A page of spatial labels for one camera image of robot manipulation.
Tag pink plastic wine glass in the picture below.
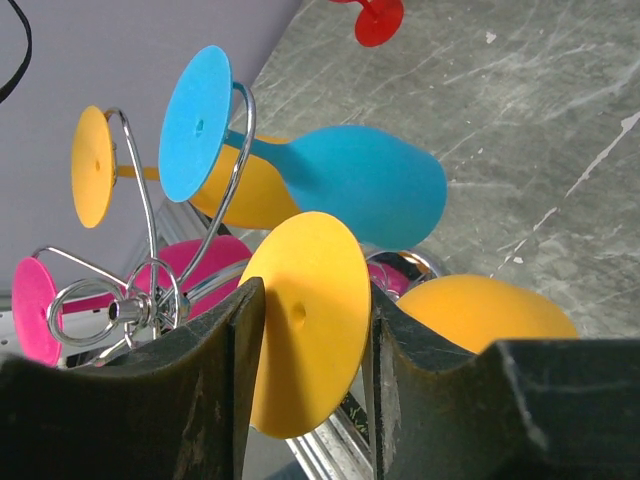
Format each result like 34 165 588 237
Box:
11 235 410 366

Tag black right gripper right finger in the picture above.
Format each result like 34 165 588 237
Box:
369 289 639 479

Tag chrome wine glass rack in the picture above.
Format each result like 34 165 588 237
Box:
12 82 447 365

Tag blue plastic wine glass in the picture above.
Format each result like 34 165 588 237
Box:
158 45 448 250

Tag red plastic wine glass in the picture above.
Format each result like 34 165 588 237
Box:
332 0 404 48

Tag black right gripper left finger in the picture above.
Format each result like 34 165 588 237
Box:
1 279 265 479

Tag orange wine glass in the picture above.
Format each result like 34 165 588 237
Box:
70 105 301 231
241 212 578 439

